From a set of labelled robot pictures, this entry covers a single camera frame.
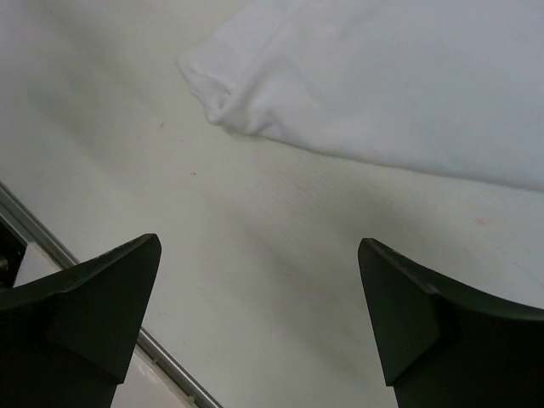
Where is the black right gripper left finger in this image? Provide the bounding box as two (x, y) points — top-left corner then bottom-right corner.
(1, 234), (162, 407)

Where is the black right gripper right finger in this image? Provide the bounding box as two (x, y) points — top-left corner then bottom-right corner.
(358, 238), (543, 407)

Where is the white skirt cloth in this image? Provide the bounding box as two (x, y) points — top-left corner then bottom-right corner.
(179, 1), (543, 190)

